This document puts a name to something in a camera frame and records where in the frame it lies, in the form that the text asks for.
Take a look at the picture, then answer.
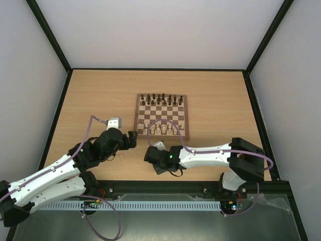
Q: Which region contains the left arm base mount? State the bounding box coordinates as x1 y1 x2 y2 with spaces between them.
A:
83 180 114 199

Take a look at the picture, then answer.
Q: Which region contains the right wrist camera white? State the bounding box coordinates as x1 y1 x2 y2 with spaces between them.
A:
152 141 166 150

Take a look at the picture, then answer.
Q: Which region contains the wooden chess board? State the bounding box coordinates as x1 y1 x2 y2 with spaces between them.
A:
134 93 190 140

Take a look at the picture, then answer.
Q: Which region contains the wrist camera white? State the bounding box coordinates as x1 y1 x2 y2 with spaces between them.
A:
106 117 122 130
152 141 166 150

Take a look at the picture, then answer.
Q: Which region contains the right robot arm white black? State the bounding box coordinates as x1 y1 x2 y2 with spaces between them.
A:
144 138 265 197

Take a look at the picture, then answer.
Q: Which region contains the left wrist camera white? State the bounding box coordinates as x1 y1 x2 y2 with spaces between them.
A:
106 117 122 130

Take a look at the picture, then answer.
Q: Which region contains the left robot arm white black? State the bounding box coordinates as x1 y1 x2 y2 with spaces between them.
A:
1 128 137 227

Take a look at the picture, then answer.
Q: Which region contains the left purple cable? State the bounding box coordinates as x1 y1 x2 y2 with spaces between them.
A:
0 115 121 240

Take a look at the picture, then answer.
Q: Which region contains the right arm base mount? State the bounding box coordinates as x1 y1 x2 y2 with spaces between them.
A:
202 181 245 200

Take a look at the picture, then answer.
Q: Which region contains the black aluminium frame rail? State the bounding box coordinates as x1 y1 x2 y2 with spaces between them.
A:
98 180 292 195

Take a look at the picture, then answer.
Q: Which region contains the light blue cable duct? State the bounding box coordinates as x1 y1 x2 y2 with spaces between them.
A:
40 200 221 211

